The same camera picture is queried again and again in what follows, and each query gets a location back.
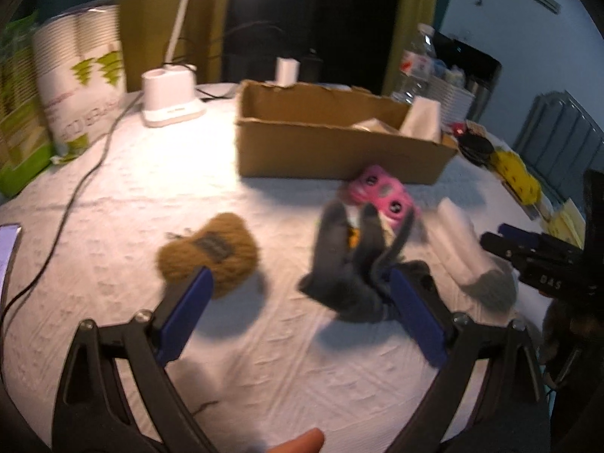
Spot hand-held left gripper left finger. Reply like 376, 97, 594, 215
51, 265, 216, 453

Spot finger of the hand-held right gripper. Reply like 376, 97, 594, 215
479, 232, 588, 299
498, 223, 585, 254

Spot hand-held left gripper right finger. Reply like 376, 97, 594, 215
388, 267, 553, 453

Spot white and grey sock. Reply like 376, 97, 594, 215
435, 197, 518, 314

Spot grey knit glove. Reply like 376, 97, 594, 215
297, 199, 432, 324

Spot cardboard box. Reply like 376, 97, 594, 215
235, 80, 459, 186

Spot yellow sponge cloth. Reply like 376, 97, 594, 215
493, 150, 542, 206

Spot brown yarn skein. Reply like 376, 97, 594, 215
157, 212, 260, 300

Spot grey radiator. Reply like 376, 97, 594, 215
512, 91, 604, 203

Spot black round pads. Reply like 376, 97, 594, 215
458, 131, 495, 167

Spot white tablecloth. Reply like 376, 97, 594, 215
0, 82, 586, 449

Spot white woven basket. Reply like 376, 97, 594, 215
427, 75, 476, 126

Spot white tissue paper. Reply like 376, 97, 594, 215
400, 96, 442, 143

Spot black appliance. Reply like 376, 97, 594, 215
431, 32, 503, 123

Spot smartphone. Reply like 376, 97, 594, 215
0, 223, 23, 303

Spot clear plastic water bottle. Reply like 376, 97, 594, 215
391, 23, 437, 105

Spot white desk lamp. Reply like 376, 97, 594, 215
140, 0, 265, 128

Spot olive green curtain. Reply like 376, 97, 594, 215
383, 0, 456, 97

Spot green paper package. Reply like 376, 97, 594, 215
0, 12, 54, 199

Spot small white cylinder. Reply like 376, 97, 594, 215
275, 57, 303, 88

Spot dark chair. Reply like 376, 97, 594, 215
222, 21, 326, 85

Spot black power cable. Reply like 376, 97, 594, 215
0, 93, 142, 336

